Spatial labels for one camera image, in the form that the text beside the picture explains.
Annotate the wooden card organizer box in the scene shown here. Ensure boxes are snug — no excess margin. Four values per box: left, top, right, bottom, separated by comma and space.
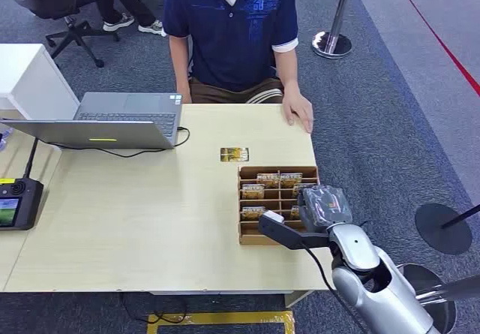
237, 165, 321, 246

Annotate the black floor cable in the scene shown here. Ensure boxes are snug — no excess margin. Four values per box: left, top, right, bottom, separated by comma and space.
118, 293, 189, 326

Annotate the clear plastic item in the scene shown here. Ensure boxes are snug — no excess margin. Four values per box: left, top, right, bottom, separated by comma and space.
0, 126, 15, 152

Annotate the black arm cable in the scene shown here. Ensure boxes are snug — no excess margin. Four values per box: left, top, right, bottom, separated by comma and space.
299, 242, 371, 334

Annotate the yellow floor tape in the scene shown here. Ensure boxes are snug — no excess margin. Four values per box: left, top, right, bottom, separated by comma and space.
146, 311, 296, 334

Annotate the person's left hand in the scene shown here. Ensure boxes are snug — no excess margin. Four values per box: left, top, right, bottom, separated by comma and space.
282, 80, 314, 134

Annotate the black laptop cable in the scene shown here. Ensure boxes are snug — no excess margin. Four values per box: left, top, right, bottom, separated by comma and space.
48, 126, 191, 159

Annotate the white cabinet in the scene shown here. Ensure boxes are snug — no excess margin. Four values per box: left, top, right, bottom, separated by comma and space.
0, 43, 81, 122

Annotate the black terminal antenna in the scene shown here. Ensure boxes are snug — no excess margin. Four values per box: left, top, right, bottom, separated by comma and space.
23, 137, 40, 179

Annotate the dark stanchion with shiny pole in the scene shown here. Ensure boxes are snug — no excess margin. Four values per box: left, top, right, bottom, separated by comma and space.
396, 263, 480, 334

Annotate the person with white shoes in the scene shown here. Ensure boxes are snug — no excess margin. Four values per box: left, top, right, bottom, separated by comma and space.
87, 0, 165, 36

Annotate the grey open laptop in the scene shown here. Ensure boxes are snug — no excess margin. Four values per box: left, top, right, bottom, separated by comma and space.
0, 92, 184, 151

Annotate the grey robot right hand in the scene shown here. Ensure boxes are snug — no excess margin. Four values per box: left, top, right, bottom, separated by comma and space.
297, 185, 354, 235

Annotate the chrome stanchion with round base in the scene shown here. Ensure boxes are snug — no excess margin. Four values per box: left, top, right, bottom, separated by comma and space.
311, 0, 358, 60

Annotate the black terminal with screen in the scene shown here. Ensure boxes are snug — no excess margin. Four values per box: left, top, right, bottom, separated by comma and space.
0, 176, 45, 232

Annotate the person in seat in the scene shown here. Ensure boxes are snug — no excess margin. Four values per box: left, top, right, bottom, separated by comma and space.
162, 0, 314, 134

